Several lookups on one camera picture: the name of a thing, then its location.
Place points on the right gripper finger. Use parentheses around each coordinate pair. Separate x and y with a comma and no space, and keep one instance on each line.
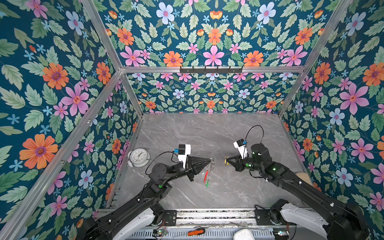
(232,163)
(233,158)

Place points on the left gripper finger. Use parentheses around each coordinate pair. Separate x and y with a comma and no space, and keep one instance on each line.
(201,161)
(198,167)

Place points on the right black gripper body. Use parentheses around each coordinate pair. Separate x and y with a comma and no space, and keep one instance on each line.
(241,164)

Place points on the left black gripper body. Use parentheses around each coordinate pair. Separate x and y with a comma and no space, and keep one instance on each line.
(188,169)

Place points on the metal keyring disc red grip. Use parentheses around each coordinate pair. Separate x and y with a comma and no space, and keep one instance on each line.
(209,172)

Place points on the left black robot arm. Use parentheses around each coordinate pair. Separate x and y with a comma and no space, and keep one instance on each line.
(144,209)

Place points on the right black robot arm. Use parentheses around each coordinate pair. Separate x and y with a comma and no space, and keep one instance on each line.
(328,217)

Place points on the white alarm clock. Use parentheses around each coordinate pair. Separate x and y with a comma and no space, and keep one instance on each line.
(138,158)

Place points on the beige sponge block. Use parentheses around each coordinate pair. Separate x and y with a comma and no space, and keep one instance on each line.
(304,177)

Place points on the white device front edge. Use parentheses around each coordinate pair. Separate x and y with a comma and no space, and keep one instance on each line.
(243,234)

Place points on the left small circuit board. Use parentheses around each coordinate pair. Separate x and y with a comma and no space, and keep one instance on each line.
(159,233)

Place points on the small circuit board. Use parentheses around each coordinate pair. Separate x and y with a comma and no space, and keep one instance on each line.
(281,235)
(159,233)

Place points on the right small circuit board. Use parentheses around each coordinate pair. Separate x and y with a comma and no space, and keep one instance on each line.
(281,235)

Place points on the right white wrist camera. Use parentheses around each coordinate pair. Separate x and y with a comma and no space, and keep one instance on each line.
(241,146)

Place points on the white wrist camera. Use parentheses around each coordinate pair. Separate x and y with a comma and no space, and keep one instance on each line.
(183,151)
(241,146)

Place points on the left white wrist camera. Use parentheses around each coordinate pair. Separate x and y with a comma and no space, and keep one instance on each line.
(183,151)

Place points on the aluminium front rail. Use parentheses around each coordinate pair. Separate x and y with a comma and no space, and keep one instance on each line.
(216,214)

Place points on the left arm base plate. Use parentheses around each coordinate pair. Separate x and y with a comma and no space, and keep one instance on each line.
(167,218)

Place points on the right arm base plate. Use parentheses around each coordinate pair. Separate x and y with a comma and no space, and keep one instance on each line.
(267,217)

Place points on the orange handled screwdriver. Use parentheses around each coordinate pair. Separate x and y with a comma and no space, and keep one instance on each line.
(196,232)

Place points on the black wall hook rack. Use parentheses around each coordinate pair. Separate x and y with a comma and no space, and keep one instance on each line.
(211,70)

